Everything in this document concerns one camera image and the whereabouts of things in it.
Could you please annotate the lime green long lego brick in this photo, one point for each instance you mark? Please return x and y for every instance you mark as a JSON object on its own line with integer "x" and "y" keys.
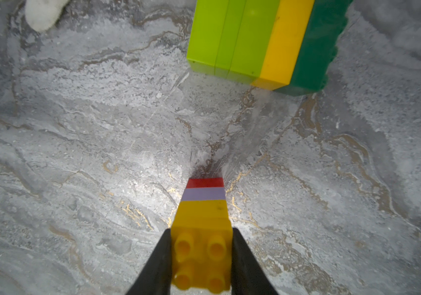
{"x": 252, "y": 40}

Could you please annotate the yellow long lego brick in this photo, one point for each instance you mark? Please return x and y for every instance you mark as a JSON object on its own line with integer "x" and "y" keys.
{"x": 284, "y": 45}

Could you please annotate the yellow small lego brick front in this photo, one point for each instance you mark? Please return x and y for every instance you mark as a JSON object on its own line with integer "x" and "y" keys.
{"x": 201, "y": 254}

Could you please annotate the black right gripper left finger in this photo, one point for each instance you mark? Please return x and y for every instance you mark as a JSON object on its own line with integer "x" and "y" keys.
{"x": 156, "y": 276}

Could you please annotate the red lego brick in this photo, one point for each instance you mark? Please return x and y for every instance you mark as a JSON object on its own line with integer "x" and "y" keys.
{"x": 205, "y": 183}

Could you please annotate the white knit work glove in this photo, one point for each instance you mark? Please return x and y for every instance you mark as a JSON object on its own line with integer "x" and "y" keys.
{"x": 43, "y": 14}

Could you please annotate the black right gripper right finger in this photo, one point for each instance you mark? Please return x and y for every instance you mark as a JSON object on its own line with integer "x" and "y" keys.
{"x": 247, "y": 277}

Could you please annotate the purple small lego brick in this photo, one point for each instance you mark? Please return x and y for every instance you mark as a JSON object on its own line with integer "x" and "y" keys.
{"x": 203, "y": 194}

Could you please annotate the dark green lego brick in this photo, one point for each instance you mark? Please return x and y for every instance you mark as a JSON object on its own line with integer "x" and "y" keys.
{"x": 319, "y": 47}

